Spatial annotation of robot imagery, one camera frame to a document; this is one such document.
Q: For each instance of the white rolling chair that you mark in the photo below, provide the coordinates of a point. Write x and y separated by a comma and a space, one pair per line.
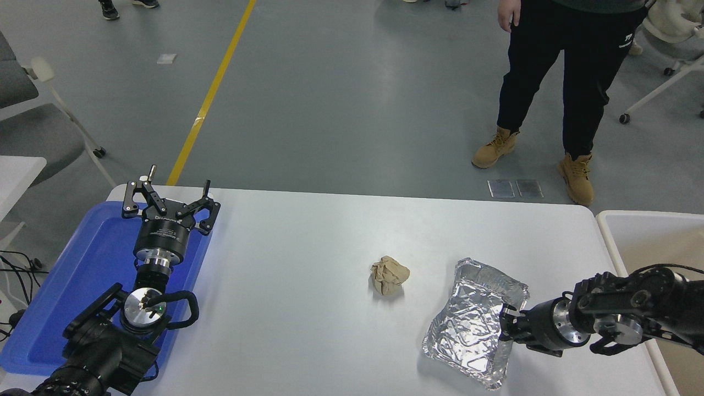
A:
676, 30

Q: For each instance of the clear floor plate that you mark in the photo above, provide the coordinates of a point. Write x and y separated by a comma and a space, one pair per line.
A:
529, 188
501, 188

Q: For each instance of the grey office chair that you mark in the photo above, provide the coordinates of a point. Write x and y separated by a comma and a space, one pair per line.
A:
33, 137

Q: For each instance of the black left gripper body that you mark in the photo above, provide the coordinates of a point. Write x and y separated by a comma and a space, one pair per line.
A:
162, 234

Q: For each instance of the blue plastic tray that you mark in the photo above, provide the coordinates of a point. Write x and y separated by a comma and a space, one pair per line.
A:
82, 264

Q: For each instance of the large pale bin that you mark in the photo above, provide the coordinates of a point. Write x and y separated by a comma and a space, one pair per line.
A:
654, 236

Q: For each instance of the person's hand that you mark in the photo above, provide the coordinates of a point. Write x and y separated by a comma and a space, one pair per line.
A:
509, 14

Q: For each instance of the crumpled tan paper ball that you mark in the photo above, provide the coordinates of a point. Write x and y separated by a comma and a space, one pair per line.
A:
389, 275

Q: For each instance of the person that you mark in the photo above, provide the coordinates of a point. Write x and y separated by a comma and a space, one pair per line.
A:
577, 60
109, 10
636, 48

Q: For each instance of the white paper scrap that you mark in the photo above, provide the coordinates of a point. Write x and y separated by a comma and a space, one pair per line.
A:
166, 59

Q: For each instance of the silver foil tray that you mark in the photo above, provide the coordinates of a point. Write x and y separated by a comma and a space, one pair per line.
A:
467, 324

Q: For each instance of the white side table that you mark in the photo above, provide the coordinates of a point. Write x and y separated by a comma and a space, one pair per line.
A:
16, 176

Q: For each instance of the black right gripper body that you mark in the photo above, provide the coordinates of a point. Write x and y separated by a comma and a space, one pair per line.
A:
536, 327

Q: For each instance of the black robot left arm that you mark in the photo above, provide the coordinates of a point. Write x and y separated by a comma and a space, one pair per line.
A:
93, 352

